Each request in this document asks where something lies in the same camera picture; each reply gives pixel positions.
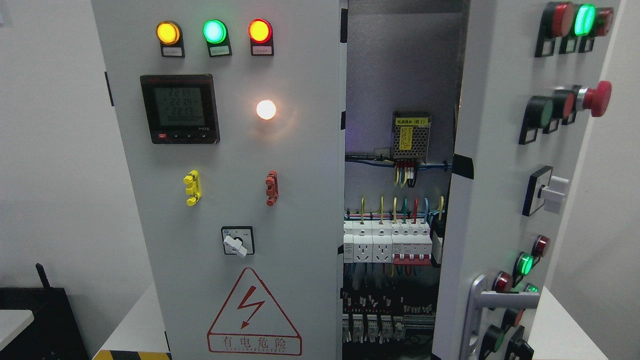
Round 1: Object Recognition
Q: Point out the grey cabinet door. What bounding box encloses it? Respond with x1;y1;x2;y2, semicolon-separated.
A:
432;0;626;360
92;0;346;360

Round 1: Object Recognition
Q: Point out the white glowing indicator light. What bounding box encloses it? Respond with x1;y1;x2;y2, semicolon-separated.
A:
255;99;277;121

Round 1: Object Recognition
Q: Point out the white socket breaker row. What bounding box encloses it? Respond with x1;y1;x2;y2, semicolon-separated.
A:
343;219;433;266

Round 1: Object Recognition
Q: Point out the metal mesh power supply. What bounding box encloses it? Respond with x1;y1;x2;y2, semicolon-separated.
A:
390;111;432;160

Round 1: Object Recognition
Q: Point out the black surge protector module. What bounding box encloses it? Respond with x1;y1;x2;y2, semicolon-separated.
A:
430;217;446;268

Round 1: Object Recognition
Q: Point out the lower relay terminal row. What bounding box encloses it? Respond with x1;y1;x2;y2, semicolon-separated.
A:
340;289;436;344

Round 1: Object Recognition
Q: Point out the black digital power meter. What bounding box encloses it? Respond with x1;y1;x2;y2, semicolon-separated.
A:
140;73;220;144

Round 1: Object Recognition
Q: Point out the red electric hazard warning sticker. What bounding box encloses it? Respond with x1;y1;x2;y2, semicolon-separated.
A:
206;268;303;356

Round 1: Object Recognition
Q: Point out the red indicator light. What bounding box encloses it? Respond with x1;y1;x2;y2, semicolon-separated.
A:
247;18;274;57

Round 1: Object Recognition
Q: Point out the green indicator light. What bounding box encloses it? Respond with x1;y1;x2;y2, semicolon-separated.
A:
202;19;233;57

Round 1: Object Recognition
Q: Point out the yellow indicator light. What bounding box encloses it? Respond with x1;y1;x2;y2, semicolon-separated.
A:
156;20;185;58

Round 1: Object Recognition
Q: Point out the red emergency stop button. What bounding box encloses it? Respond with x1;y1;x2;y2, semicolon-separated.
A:
573;80;612;117

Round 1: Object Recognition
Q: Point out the black box at left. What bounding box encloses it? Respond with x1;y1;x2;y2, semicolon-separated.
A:
0;263;89;360

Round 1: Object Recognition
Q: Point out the red terminal post block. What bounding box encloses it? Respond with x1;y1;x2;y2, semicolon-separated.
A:
265;170;279;207

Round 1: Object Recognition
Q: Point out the white rotary selector switch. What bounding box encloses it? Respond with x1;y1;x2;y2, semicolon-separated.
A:
221;226;255;258

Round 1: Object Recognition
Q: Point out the yellow terminal post block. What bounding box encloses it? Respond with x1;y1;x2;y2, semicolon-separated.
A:
183;170;202;207

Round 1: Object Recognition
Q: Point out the silver door handle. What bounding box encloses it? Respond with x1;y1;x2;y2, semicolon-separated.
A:
459;275;541;360

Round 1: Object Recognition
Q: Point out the white right door selector switch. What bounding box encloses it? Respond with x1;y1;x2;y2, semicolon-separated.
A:
521;165;570;217

